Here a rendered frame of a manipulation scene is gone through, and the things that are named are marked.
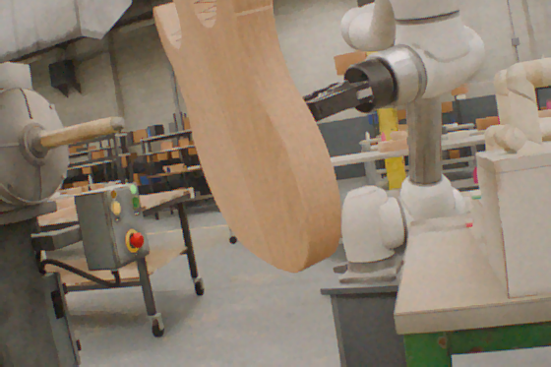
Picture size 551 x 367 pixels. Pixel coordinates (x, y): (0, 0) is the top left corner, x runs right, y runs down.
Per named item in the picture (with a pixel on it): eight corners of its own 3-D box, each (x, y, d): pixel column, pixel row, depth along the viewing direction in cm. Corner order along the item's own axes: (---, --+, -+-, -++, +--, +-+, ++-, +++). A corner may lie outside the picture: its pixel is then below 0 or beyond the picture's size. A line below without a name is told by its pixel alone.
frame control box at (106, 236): (38, 301, 123) (18, 205, 121) (88, 277, 143) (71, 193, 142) (113, 299, 115) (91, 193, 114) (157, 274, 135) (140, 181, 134)
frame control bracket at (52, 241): (42, 252, 114) (39, 235, 114) (91, 234, 132) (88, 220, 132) (55, 251, 113) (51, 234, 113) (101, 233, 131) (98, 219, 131)
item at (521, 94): (520, 155, 56) (509, 77, 56) (514, 153, 59) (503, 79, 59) (546, 151, 56) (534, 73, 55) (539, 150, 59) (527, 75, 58)
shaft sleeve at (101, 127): (40, 146, 98) (40, 131, 99) (51, 150, 101) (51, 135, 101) (109, 130, 92) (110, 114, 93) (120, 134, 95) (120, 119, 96)
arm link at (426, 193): (392, 227, 168) (453, 216, 167) (405, 255, 153) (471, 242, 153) (375, -5, 134) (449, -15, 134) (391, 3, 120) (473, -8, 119)
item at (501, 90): (506, 151, 64) (496, 82, 64) (501, 150, 67) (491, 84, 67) (529, 148, 63) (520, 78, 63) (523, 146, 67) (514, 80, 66)
